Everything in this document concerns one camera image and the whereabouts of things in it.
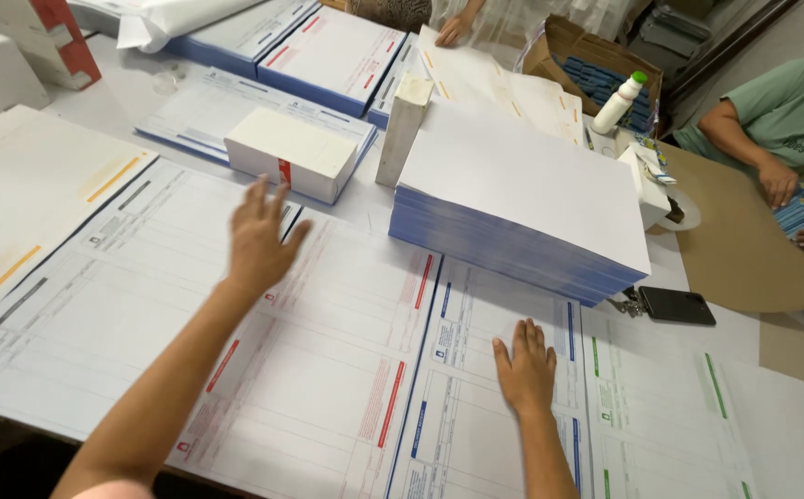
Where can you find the thick stack of blue forms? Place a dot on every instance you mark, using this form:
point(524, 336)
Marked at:
point(249, 31)

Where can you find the black smartphone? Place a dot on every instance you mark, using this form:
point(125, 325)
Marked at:
point(677, 306)

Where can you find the spread orange-marked paper sheets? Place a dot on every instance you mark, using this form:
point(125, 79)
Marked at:
point(485, 80)

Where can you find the stack of grey forms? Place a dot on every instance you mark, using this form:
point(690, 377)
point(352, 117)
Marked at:
point(395, 83)

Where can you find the green pen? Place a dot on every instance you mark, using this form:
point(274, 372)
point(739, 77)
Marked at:
point(589, 138)

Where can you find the clear tape roll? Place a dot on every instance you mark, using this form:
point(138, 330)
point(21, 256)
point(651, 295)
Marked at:
point(686, 211)

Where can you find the blue patterned paper packet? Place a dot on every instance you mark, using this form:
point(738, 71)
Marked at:
point(654, 158)

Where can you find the narrow white cardboard box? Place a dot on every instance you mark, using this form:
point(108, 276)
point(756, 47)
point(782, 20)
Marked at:
point(402, 128)

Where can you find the grey-striped form sheets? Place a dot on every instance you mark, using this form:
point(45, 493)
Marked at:
point(97, 305)

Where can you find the orange-striped form sheets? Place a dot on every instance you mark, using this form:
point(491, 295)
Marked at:
point(28, 201)

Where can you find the brown cardboard sheet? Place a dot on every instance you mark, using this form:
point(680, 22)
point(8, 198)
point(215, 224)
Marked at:
point(741, 242)

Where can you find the person's right hand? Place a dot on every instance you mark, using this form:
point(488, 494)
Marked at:
point(528, 378)

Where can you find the green-striped form sheets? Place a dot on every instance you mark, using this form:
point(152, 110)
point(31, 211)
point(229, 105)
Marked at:
point(651, 416)

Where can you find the red and white box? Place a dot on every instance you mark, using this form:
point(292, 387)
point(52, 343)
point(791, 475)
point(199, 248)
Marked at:
point(62, 41)

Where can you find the person's left hand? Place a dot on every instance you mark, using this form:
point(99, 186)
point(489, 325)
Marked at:
point(260, 242)

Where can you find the brown cardboard carton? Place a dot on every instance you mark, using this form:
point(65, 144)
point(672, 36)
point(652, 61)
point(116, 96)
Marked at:
point(582, 45)

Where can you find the plain white paper sheet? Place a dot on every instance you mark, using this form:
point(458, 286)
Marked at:
point(790, 436)

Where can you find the pile of blue packets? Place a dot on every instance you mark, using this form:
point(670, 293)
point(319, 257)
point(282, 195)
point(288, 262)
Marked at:
point(592, 83)

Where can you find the small white box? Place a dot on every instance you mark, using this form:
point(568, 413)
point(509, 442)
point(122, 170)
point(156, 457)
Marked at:
point(648, 194)

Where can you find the grey background shelf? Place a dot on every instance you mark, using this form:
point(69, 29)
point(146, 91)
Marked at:
point(672, 28)

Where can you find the red-striped form sheets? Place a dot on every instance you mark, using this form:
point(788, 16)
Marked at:
point(318, 388)

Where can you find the thick stack of red forms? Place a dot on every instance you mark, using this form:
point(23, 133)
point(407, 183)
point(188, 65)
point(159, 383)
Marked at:
point(332, 59)

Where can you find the low stack of blue forms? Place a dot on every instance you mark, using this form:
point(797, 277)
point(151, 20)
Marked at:
point(201, 111)

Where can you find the white box with red tape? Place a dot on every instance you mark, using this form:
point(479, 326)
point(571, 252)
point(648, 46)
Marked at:
point(291, 156)

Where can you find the white wrapped paper bundle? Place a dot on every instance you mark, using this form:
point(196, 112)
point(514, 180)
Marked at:
point(173, 21)

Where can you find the clear plastic bag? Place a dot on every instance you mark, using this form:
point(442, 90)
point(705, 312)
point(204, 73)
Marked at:
point(533, 21)

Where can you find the clear plastic lid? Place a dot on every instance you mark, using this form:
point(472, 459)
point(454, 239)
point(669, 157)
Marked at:
point(165, 83)

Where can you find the bunch of keys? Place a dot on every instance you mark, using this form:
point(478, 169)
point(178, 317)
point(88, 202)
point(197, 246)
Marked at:
point(622, 303)

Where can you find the white bottle with green cap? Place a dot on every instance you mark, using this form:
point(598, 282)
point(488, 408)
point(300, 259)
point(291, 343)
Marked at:
point(615, 105)

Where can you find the blue-striped form sheets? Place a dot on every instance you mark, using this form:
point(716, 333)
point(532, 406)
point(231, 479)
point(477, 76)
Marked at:
point(464, 443)

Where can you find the tall stack of white paper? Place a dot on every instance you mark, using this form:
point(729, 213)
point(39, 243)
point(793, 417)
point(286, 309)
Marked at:
point(519, 180)

